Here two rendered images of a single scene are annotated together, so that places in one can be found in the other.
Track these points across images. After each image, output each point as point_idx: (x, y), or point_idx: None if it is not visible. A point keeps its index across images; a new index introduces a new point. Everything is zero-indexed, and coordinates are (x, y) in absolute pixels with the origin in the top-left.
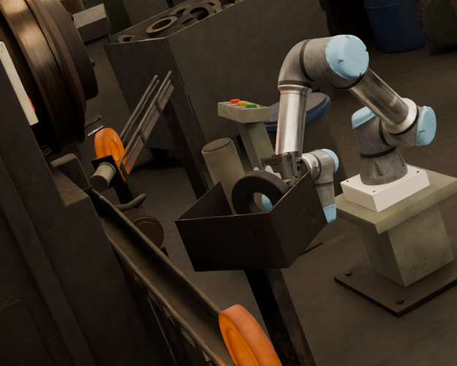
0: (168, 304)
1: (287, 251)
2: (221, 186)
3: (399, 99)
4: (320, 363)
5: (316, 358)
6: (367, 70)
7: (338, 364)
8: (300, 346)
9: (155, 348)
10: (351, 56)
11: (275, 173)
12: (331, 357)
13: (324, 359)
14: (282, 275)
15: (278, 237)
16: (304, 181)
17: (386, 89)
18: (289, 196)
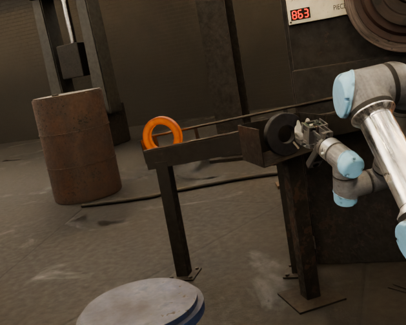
0: (221, 120)
1: (243, 152)
2: (324, 118)
3: (393, 184)
4: None
5: None
6: (363, 123)
7: (391, 324)
8: (293, 226)
9: (304, 163)
10: (335, 94)
11: (301, 129)
12: None
13: None
14: (290, 182)
15: (240, 141)
16: (254, 131)
17: (378, 158)
18: (246, 129)
